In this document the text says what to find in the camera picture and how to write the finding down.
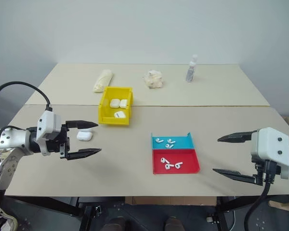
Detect red plastic tray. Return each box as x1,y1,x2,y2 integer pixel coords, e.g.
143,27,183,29
152,149,201,175

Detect dark rounded shape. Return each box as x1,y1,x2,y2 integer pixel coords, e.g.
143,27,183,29
103,216,127,231
164,216,184,231

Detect light wooden piece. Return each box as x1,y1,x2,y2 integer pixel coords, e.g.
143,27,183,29
268,199,289,213

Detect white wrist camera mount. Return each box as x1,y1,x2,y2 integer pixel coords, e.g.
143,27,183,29
35,110,63,156
250,127,289,180

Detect black table frame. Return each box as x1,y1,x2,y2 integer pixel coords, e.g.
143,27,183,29
3,195,289,231

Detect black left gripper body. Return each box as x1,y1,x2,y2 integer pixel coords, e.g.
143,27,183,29
44,122,71,160

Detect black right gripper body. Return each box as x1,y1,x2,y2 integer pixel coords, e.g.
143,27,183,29
252,160,281,186

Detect crumpled white tissue wad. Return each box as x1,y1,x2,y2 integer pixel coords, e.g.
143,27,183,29
142,69,165,90

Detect clear bottle with white cap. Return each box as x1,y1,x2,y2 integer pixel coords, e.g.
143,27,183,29
185,54,199,83

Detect blue plastic tray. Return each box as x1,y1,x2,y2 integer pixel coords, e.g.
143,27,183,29
151,131,196,150

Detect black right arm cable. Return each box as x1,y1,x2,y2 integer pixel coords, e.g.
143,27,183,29
243,160,280,231

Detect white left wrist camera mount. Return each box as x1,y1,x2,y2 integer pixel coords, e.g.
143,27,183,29
35,110,63,156

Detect white cord bundle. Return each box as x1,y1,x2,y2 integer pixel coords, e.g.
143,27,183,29
0,208,19,231

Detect cream rolled bag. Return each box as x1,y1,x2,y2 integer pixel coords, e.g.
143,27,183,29
92,69,115,93

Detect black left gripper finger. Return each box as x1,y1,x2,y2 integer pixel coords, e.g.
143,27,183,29
67,148,103,161
65,119,99,132

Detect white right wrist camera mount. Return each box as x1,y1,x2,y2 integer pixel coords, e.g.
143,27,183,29
250,127,289,180

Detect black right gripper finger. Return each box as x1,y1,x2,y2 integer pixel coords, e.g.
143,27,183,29
217,130,258,143
212,168,263,186

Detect flat brown cardboard sheet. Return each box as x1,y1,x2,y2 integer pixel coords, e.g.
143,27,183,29
124,196,218,206

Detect yellow plastic bin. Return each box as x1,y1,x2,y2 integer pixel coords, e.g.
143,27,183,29
97,86,135,127

